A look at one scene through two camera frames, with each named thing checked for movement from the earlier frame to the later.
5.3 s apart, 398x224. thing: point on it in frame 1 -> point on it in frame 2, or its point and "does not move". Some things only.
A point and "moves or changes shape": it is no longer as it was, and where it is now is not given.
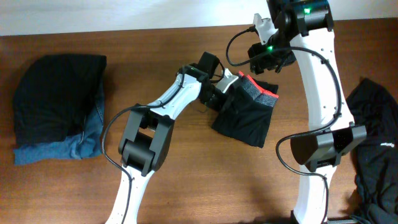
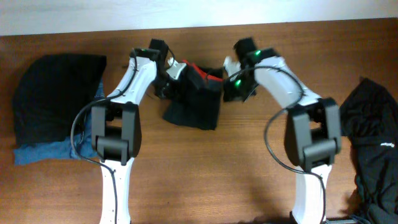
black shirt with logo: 375,160 does not move
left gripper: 222,101 -> 168,88
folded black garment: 55,96 does not move
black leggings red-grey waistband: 247,110 moves or changes shape
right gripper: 271,65 -> 231,93
